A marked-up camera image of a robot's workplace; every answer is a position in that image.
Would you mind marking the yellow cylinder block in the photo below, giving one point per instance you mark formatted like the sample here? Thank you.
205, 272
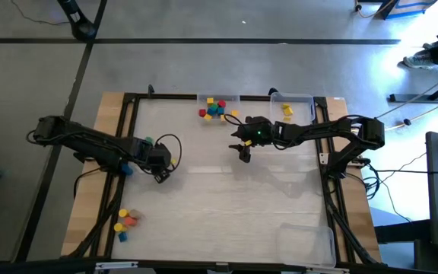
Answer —
123, 213
118, 227

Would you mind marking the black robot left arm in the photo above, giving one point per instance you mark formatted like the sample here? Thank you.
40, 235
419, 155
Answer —
89, 142

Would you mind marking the small dark blue block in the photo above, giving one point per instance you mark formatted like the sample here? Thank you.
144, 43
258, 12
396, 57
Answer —
122, 236

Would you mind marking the green cube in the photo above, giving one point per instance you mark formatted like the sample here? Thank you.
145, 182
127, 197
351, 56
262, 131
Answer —
214, 107

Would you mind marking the black furniture base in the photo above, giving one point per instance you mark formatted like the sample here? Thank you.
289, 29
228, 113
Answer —
401, 232

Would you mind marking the blue and white box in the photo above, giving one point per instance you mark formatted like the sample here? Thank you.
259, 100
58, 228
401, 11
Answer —
409, 7

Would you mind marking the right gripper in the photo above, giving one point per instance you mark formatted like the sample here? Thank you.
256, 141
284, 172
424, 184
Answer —
262, 129

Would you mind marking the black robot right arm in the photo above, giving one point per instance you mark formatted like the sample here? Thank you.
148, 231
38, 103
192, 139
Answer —
318, 131

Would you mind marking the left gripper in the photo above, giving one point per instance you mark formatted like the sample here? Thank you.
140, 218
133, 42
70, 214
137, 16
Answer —
158, 158

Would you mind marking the blue cube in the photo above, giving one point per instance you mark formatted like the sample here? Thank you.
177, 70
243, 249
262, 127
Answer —
211, 112
220, 110

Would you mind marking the black floor tape strip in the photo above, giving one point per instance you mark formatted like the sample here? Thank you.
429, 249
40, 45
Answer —
242, 41
63, 114

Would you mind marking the person's foot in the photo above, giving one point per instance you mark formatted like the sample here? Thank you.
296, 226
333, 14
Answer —
418, 61

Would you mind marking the black aluminium table frame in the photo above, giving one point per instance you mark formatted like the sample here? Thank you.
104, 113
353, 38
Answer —
165, 96

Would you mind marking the black stand base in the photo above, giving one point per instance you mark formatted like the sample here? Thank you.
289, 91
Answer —
80, 26

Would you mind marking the black clamp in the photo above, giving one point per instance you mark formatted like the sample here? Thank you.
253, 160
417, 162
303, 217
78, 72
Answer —
150, 90
273, 91

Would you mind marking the silver mounting plate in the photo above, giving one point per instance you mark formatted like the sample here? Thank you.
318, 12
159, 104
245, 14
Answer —
324, 158

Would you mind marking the black crossbar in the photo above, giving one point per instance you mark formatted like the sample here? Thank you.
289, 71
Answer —
32, 266

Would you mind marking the large clear plastic bin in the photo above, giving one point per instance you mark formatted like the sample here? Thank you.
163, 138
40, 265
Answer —
306, 245

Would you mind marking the red cube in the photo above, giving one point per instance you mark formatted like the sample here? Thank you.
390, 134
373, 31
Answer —
221, 103
202, 112

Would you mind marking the glossy white table sheet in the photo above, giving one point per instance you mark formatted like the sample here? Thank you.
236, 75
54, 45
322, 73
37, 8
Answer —
223, 198

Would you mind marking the yellow wedge block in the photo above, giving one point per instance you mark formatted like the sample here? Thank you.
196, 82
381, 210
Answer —
288, 111
285, 106

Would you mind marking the black metal floor frame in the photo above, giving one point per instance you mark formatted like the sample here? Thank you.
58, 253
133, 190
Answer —
413, 97

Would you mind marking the yellow cube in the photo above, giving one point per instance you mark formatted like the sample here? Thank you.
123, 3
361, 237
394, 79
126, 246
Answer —
207, 117
210, 100
223, 118
235, 113

